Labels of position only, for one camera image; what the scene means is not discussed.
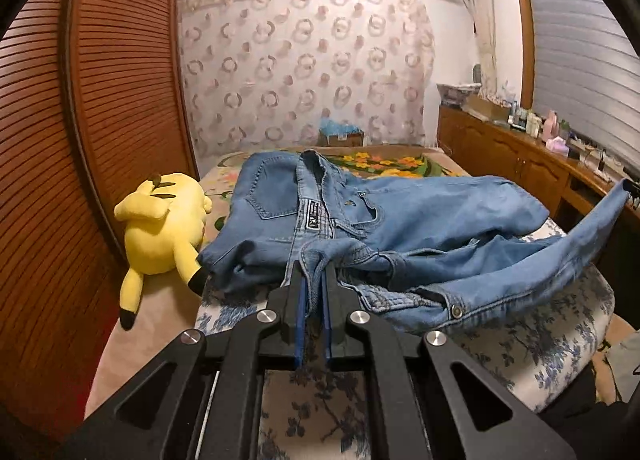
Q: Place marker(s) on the brown louvered wooden wardrobe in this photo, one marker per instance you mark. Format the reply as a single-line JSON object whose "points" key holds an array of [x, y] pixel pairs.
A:
{"points": [[75, 114]]}

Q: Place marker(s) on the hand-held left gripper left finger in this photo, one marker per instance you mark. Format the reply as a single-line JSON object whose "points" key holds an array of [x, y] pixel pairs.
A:
{"points": [[301, 320]]}

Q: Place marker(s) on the flat cardboard box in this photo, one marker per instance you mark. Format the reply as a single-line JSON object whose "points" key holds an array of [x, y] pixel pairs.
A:
{"points": [[487, 107]]}

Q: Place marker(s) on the pink bottle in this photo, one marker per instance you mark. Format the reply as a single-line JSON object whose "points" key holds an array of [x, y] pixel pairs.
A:
{"points": [[551, 124]]}

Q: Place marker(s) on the white lace curtain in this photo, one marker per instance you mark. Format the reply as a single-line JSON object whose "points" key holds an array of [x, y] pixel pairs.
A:
{"points": [[480, 14]]}

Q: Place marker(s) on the grey window blind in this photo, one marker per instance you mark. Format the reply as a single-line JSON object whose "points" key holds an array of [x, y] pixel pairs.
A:
{"points": [[580, 44]]}

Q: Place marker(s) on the blue denim pants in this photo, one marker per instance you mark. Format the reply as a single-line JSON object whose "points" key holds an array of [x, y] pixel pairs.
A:
{"points": [[425, 220]]}

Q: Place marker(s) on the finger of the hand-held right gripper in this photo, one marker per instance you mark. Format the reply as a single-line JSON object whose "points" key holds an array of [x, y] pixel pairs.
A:
{"points": [[634, 197]]}

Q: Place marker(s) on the brown wooden cabinet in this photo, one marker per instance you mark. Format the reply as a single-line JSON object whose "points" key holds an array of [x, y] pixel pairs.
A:
{"points": [[515, 159]]}

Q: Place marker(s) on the beige bed sheet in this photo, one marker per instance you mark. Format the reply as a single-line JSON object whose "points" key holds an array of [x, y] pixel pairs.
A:
{"points": [[150, 320]]}

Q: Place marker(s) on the yellow plush toy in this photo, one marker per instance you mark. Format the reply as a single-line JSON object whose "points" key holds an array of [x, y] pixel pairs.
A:
{"points": [[155, 225]]}

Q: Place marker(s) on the cardboard box with blue contents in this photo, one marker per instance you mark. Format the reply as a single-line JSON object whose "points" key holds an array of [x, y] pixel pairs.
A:
{"points": [[340, 132]]}

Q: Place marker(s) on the patterned storage box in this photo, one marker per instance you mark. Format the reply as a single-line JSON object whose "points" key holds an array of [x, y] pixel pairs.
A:
{"points": [[457, 92]]}

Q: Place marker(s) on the patterned wall cloth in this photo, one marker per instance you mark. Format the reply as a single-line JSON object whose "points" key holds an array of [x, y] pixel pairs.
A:
{"points": [[305, 64]]}

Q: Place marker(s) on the pink tissue box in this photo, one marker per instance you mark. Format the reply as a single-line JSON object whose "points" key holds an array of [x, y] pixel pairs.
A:
{"points": [[557, 145]]}

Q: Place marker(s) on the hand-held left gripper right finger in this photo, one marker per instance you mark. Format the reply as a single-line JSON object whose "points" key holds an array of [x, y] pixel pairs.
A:
{"points": [[327, 320]]}

